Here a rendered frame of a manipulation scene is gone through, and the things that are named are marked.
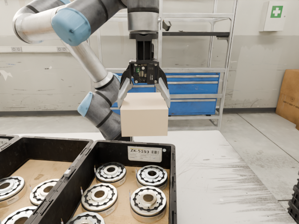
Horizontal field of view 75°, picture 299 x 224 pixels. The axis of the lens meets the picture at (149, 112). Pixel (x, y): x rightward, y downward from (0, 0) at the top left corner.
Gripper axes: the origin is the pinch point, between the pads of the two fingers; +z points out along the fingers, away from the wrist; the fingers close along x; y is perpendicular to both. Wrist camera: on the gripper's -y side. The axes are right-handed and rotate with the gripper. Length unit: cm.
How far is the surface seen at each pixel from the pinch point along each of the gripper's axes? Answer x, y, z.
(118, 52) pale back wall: -36, -271, 4
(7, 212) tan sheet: -38.7, 11.0, 26.8
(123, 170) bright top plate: -7.2, -1.9, 23.6
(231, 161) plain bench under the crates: 44, -28, 40
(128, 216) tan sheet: -4.7, 13.9, 26.7
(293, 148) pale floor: 187, -147, 110
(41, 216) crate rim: -22.4, 21.6, 16.7
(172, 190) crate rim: 6.9, 15.2, 16.7
